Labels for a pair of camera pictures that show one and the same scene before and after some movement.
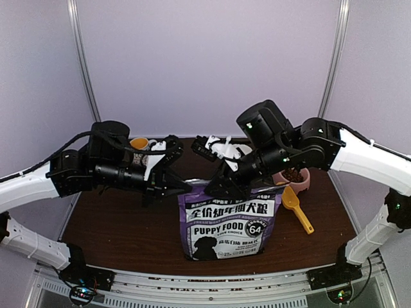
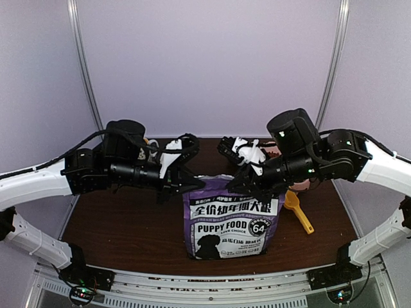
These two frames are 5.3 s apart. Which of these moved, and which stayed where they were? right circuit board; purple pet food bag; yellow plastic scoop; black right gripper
Moved: black right gripper
Stayed: yellow plastic scoop; right circuit board; purple pet food bag
